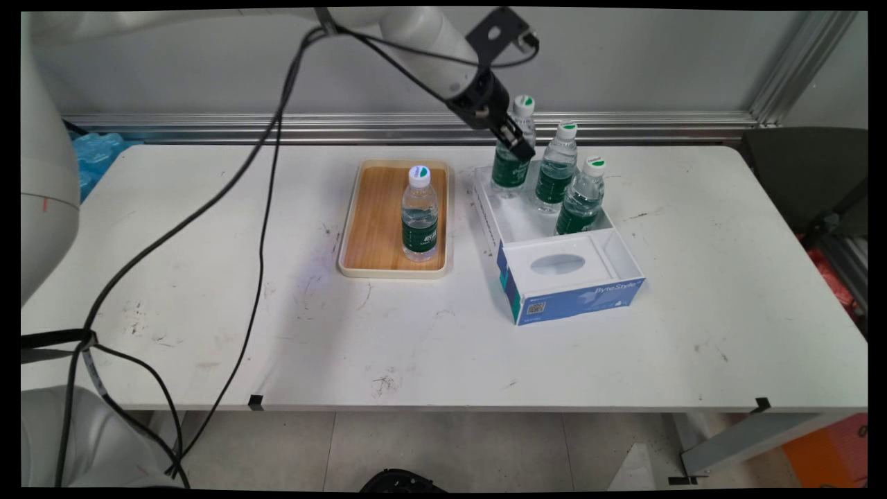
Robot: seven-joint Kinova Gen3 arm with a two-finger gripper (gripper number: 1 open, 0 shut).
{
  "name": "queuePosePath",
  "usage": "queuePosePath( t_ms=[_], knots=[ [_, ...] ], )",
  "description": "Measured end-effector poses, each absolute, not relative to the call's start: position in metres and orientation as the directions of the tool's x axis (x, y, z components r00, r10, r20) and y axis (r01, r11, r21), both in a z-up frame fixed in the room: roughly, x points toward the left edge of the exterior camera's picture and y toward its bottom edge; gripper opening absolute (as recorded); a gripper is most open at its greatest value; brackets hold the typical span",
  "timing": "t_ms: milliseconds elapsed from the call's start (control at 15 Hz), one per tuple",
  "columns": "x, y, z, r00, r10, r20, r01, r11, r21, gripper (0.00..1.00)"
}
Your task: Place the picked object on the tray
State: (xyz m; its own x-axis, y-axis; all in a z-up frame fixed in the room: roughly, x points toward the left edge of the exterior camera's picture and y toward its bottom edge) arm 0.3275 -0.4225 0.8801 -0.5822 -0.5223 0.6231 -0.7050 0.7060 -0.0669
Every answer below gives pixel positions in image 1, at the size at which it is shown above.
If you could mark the orange panel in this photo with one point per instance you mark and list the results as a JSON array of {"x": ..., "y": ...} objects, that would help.
[{"x": 828, "y": 454}]

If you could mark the blue and white cardboard box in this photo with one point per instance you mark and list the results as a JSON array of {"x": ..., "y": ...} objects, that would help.
[{"x": 575, "y": 291}]

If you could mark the green label water bottle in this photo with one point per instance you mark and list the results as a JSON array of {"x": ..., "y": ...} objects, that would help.
[
  {"x": 509, "y": 177},
  {"x": 581, "y": 204},
  {"x": 420, "y": 222},
  {"x": 556, "y": 177}
]

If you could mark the blue shrink-wrapped bottle pack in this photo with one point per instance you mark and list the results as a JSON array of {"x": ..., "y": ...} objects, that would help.
[{"x": 97, "y": 156}]

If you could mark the horizontal aluminium rail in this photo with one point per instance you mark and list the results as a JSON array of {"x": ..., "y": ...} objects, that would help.
[{"x": 624, "y": 128}]

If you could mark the white table leg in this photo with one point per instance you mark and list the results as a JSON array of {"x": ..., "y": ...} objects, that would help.
[{"x": 748, "y": 443}]

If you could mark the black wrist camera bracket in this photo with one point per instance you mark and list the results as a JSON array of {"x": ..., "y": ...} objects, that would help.
[{"x": 499, "y": 31}]

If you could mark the black round object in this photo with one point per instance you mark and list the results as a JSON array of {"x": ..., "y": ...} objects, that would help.
[{"x": 402, "y": 482}]

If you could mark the bamboo tray with cream rim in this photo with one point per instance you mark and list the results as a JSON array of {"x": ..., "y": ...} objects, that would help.
[{"x": 378, "y": 229}]

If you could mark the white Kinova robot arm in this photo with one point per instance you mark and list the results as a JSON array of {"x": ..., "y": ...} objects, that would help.
[{"x": 104, "y": 21}]

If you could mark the slanted aluminium post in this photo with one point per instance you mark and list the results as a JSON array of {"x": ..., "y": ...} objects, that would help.
[{"x": 804, "y": 66}]

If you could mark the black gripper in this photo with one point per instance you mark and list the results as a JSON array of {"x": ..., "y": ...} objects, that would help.
[{"x": 478, "y": 97}]

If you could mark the red patterned item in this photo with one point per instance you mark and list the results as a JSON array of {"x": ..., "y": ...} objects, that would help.
[{"x": 835, "y": 284}]

